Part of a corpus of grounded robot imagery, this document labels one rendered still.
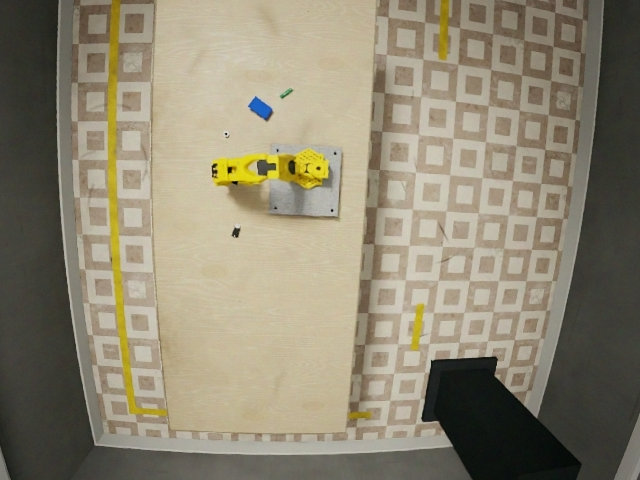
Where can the green battery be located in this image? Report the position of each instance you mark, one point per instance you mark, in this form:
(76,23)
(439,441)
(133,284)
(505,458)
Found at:
(286,92)

